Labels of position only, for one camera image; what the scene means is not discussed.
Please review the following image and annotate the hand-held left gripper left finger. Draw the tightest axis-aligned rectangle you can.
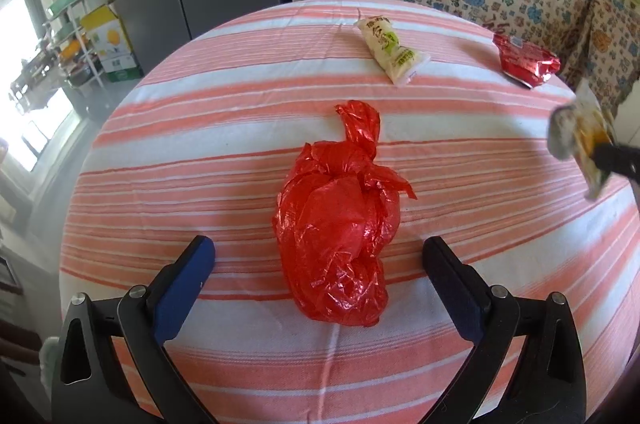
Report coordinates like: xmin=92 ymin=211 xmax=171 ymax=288
xmin=50 ymin=235 xmax=216 ymax=424

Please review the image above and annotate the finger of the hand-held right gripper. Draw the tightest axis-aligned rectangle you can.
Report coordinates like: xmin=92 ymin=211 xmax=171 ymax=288
xmin=592 ymin=143 xmax=640 ymax=185

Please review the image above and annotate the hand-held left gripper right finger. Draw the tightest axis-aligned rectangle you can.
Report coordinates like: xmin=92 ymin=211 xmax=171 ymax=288
xmin=421 ymin=235 xmax=588 ymax=424

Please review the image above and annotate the yellow snack wrapper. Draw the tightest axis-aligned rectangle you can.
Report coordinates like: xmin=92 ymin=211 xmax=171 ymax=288
xmin=546 ymin=81 xmax=621 ymax=201

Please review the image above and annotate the red plastic bag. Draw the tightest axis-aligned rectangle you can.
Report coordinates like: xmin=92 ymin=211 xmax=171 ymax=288
xmin=271 ymin=100 xmax=418 ymax=329

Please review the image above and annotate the small printed cloth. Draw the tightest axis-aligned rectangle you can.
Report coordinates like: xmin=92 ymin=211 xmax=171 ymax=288
xmin=560 ymin=0 xmax=640 ymax=120

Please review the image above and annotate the red snack packet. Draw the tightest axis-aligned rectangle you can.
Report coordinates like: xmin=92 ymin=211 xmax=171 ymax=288
xmin=492 ymin=32 xmax=562 ymax=90

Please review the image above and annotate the pink striped tablecloth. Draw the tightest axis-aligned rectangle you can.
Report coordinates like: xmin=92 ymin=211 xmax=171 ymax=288
xmin=57 ymin=0 xmax=640 ymax=424

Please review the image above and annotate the white green snack packet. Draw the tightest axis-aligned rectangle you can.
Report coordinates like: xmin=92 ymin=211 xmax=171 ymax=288
xmin=354 ymin=16 xmax=432 ymax=86

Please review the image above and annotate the yellow green cardboard box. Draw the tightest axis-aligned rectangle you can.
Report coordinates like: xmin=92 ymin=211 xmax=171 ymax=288
xmin=80 ymin=4 xmax=146 ymax=84

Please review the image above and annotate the metal shelf rack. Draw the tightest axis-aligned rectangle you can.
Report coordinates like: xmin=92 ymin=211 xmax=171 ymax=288
xmin=10 ymin=0 xmax=106 ymax=115

